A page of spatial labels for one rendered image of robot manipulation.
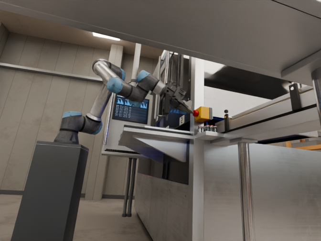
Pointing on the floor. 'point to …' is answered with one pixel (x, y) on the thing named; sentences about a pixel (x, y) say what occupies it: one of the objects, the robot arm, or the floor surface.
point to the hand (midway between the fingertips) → (190, 112)
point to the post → (196, 157)
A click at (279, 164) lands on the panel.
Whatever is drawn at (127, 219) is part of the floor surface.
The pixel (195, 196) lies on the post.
